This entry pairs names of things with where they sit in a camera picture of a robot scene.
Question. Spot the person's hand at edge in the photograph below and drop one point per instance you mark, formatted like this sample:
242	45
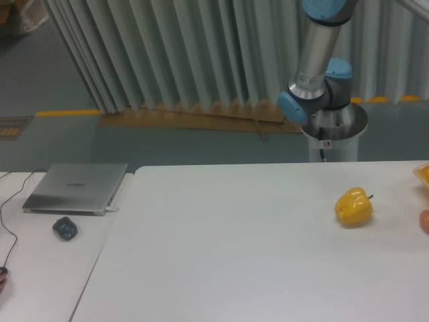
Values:
3	277

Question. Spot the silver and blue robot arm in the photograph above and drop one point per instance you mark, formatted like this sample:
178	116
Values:
318	96

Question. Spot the yellow bell pepper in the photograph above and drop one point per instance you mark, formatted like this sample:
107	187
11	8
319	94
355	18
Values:
354	208

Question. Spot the small black device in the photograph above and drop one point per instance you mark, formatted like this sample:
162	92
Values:
65	228

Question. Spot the silver closed laptop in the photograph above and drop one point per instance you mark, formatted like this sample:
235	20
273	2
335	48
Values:
79	188

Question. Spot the folded grey-green partition screen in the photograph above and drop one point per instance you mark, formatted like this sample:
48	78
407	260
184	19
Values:
134	53

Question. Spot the plastic bag in corner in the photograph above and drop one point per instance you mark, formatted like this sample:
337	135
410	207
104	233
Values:
22	17

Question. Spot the flat brown cardboard sheet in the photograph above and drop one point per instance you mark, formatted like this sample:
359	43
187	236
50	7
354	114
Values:
262	119

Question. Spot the orange-red round fruit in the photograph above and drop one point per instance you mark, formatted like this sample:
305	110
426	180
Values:
424	220

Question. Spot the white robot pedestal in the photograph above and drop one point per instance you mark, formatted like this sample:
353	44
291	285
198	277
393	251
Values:
333	150

